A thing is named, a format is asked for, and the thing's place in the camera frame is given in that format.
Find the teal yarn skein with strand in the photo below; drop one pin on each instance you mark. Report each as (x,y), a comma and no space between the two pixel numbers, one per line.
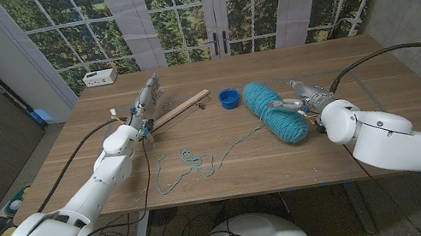
(274,111)

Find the teal floor device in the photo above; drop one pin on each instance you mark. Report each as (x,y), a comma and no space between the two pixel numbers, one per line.
(16,204)

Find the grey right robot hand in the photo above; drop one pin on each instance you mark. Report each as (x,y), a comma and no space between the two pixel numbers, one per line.
(313,95)

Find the grey table leg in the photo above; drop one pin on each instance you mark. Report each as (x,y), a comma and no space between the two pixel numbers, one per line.
(360,209)

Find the blue plastic cup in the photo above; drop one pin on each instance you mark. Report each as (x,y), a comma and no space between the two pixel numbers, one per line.
(229,97)

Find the white power strip box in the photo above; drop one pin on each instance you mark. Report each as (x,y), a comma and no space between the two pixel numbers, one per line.
(99,77)

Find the printed window forest backdrop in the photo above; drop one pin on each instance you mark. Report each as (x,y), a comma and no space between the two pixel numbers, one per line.
(174,11)

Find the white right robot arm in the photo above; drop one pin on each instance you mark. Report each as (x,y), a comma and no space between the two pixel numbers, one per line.
(398,145)

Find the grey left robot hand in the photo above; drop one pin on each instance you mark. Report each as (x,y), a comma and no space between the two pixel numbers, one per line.
(145,103)

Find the wooden rod with metal clips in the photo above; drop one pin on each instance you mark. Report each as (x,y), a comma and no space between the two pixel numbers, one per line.
(184,106)

